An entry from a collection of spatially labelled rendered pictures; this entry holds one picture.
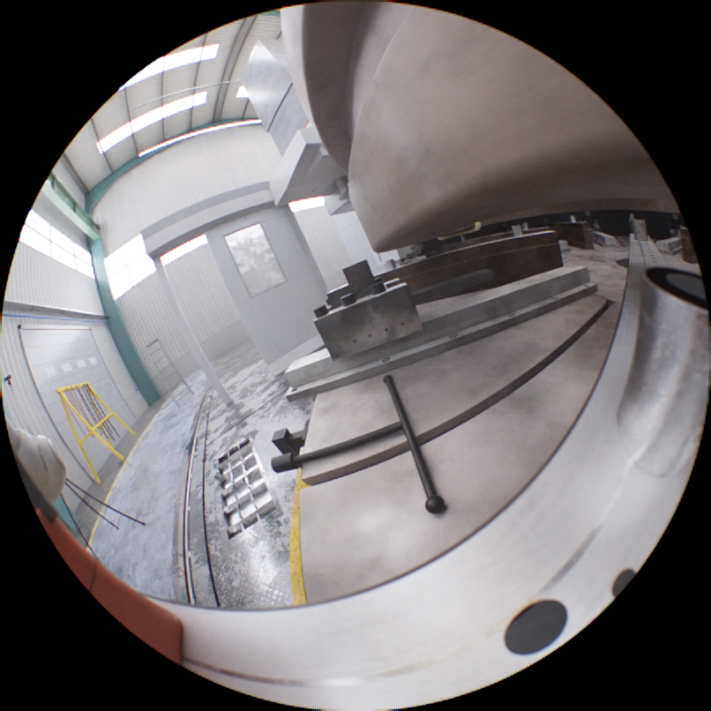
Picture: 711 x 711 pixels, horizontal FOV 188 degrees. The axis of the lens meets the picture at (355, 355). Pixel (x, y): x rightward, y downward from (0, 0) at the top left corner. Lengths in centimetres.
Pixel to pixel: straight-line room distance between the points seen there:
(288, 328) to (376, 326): 227
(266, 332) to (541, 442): 297
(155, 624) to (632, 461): 31
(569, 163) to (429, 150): 19
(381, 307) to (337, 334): 23
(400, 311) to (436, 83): 82
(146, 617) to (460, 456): 63
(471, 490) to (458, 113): 65
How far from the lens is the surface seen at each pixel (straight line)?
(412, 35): 37
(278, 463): 82
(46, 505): 18
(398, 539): 54
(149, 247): 327
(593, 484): 15
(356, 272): 102
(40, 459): 77
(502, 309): 121
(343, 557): 57
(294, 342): 313
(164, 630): 22
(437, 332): 108
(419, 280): 194
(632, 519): 16
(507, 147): 26
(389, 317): 93
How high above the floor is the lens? 81
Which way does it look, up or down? 21 degrees down
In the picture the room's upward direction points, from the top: 24 degrees counter-clockwise
